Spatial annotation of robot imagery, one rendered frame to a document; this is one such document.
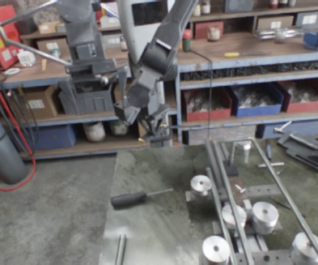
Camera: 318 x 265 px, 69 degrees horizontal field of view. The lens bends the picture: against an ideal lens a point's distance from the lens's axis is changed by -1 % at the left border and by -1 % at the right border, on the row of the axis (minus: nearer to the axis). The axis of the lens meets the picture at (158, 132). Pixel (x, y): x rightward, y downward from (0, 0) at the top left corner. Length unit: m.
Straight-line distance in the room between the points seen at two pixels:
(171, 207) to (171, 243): 0.10
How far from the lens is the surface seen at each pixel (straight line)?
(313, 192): 0.77
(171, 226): 0.63
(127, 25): 1.00
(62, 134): 2.21
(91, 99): 1.93
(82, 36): 0.44
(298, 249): 0.54
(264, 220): 0.55
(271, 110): 2.16
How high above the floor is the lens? 1.41
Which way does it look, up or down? 36 degrees down
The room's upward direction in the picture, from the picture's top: 6 degrees counter-clockwise
